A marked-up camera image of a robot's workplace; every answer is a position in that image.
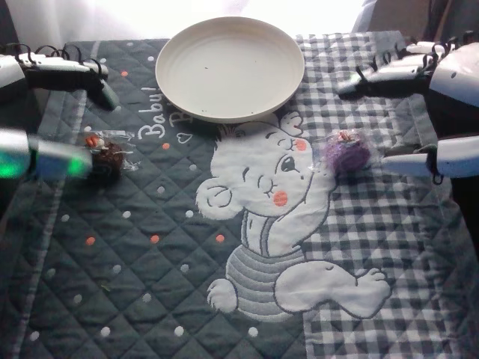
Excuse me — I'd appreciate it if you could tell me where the white round plate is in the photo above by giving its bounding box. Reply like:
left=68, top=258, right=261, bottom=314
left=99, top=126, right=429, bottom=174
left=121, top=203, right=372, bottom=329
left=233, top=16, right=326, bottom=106
left=155, top=16, right=306, bottom=123

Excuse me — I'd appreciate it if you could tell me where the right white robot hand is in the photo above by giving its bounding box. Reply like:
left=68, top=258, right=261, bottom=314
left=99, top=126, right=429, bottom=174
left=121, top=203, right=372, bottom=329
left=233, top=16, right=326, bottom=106
left=336, top=31, right=479, bottom=184

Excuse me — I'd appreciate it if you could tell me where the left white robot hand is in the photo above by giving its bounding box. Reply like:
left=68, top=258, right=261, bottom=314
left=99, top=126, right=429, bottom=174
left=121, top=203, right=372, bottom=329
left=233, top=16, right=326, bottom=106
left=0, top=43, right=120, bottom=181

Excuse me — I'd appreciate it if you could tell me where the grey quilt with bear print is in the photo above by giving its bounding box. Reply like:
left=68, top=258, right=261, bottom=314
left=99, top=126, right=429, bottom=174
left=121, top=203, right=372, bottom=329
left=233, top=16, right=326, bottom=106
left=0, top=29, right=479, bottom=359

